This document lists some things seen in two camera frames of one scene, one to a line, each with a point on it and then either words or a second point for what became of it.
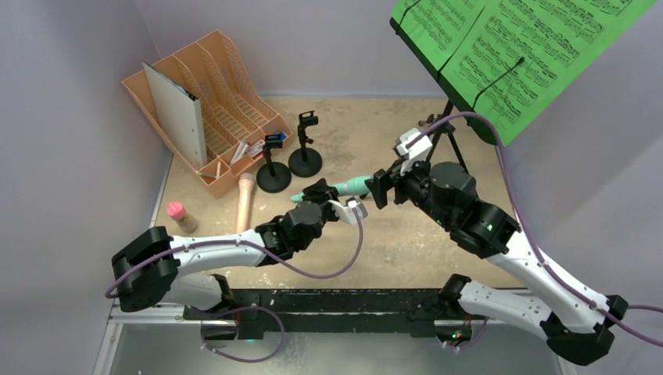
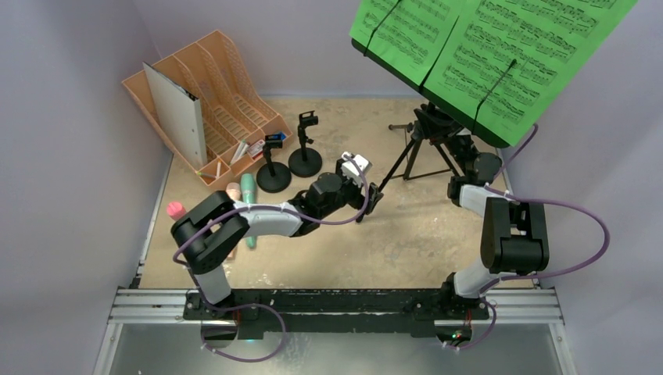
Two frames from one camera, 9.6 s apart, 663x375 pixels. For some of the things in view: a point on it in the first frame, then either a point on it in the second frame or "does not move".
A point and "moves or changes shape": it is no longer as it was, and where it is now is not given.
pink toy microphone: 245,182 -> 234,190
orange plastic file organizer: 238,123 does not move
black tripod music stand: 447,127 -> 427,125
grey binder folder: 179,114 does not move
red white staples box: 256,149 does not move
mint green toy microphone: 356,187 moves or changes shape
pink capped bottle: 177,212 does not move
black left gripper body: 329,213 -> 351,193
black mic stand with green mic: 304,162 does not move
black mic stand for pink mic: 273,177 does not move
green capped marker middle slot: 238,151 does not move
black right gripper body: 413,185 -> 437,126
